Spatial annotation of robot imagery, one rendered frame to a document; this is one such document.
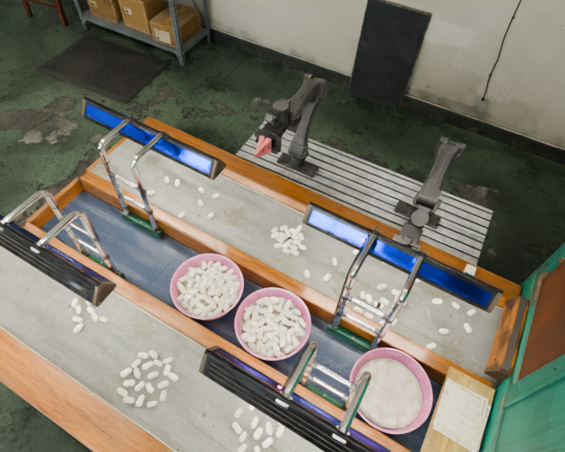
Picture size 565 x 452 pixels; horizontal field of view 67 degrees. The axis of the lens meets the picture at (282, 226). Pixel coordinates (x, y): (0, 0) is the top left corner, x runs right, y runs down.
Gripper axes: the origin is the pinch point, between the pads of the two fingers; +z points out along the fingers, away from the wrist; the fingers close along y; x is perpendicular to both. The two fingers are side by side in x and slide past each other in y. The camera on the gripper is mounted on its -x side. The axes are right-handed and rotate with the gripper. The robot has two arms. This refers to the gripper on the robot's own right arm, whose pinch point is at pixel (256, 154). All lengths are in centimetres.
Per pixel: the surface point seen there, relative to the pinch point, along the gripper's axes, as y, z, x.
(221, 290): 7, 39, 33
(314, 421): 57, 70, -4
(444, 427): 92, 46, 29
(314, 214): 30.1, 14.8, -1.6
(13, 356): -38, 93, 30
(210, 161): -10.8, 13.0, -2.6
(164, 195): -39, 13, 33
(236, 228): -3.2, 12.2, 33.1
